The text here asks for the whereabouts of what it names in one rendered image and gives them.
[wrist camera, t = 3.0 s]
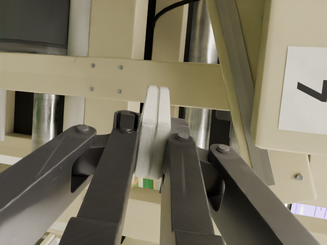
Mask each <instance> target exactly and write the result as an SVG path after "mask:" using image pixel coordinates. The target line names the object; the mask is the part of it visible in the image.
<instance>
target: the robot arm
mask: <svg viewBox="0 0 327 245"><path fill-rule="evenodd" d="M133 174H135V175H134V176H139V177H145V175H146V176H149V178H153V179H160V178H162V181H161V186H160V191H159V193H161V218H160V245H225V243H226V245H321V244H320V243H319V242H318V241H317V240H316V239H315V238H314V236H313V235H312V234H311V233H310V232H309V231H308V230H307V229H306V228H305V227H304V225H303V224H302V223H301V222H300V221H299V220H298V219H297V218H296V217H295V216H294V214H293V213H292V212H291V211H290V210H289V209H288V208H287V207H286V206H285V205H284V203H283V202H282V201H281V200H280V199H279V198H278V197H277V196H276V195H275V194H274V192H273V191H272V190H271V189H270V188H269V187H268V186H267V185H266V184H265V183H264V181H263V180H262V179H261V178H260V177H259V176H258V175H257V174H256V173H255V172H254V170H253V169H252V168H251V167H250V166H249V165H248V164H247V163H246V162H245V161H244V159H243V158H242V157H241V156H240V155H239V154H238V153H237V152H236V151H235V150H234V149H233V148H231V147H229V146H228V145H225V144H213V145H211V146H210V148H209V150H206V149H202V148H200V147H198V146H196V141H195V139H194V138H193V137H192V136H191V135H190V130H189V125H188V122H187V121H186V120H185V119H179V118H173V117H170V98H169V89H168V88H167V87H160V88H158V87H157V86H154V85H149V86H147V90H146V95H145V101H144V105H143V110H142V113H137V112H134V111H130V110H119V111H116V112H115V113H114V119H113V129H112V131H111V133H110V134H105V135H97V131H96V129H95V128H94V127H91V126H88V125H85V124H83V125H81V124H79V125H74V126H72V127H70V128H68V129H67V130H65V131H64V132H62V133H60V134H59V135H57V136H56V137H54V138H53V139H51V140H50V141H48V142H47V143H45V144H44V145H42V146H41V147H39V148H37V149H36V150H34V151H33V152H31V153H30V154H28V155H27V156H25V157H24V158H22V159H21V160H19V161H18V162H16V163H15V164H13V165H12V166H10V167H9V168H7V169H6V170H4V171H3V172H1V173H0V245H35V243H36V242H37V241H38V240H39V239H40V238H41V237H42V236H43V234H44V233H45V232H46V231H47V230H48V229H49V228H50V227H51V226H52V224H53V223H54V222H55V221H56V220H57V219H58V218H59V217H60V216H61V214H62V213H63V212H64V211H65V210H66V209H67V208H68V207H69V205H70V204H71V203H72V202H73V201H74V200H75V199H76V198H77V197H78V196H79V195H80V194H81V193H82V191H83V190H84V189H85V188H86V187H87V186H88V185H89V184H90V185H89V187H88V190H87V192H86V194H85V197H84V199H83V202H82V204H81V207H80V209H79V211H78V214H77V216H76V217H71V218H70V220H69V221H68V223H67V226H66V228H65V230H64V233H63V235H62V237H61V239H60V242H59V244H58V245H120V244H121V238H122V233H123V228H124V222H125V217H126V211H127V205H128V199H129V193H130V188H131V183H132V177H133ZM212 219H213V221H214V223H215V224H216V226H217V228H218V230H219V232H220V234H221V236H220V235H215V232H214V227H213V222H212Z"/></svg>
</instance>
